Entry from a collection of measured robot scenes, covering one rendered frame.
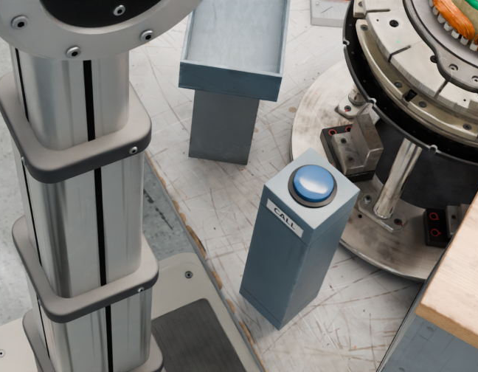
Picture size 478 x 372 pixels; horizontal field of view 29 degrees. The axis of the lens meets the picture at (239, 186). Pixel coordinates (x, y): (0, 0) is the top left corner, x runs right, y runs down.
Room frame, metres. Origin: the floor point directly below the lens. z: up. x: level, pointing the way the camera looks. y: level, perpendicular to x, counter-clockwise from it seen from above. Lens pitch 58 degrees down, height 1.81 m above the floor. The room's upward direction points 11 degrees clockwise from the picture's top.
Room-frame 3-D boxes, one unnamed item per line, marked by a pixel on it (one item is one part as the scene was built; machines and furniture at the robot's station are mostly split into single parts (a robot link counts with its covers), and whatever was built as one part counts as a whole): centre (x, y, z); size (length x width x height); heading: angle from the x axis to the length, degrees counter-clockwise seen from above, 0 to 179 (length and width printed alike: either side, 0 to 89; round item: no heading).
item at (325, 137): (0.72, -0.13, 0.81); 0.08 x 0.05 x 0.02; 24
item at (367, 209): (0.64, -0.19, 0.81); 0.07 x 0.03 x 0.01; 61
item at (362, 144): (0.71, -0.14, 0.85); 0.06 x 0.04 x 0.05; 24
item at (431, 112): (0.61, -0.20, 1.05); 0.08 x 0.02 x 0.01; 68
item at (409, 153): (0.64, -0.19, 0.91); 0.02 x 0.02 x 0.21
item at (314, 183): (0.51, -0.07, 1.04); 0.04 x 0.04 x 0.01
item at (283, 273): (0.51, -0.07, 0.91); 0.07 x 0.07 x 0.25; 54
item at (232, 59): (0.74, 0.04, 0.92); 0.25 x 0.11 x 0.28; 3
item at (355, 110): (0.82, -0.14, 0.81); 0.07 x 0.03 x 0.01; 151
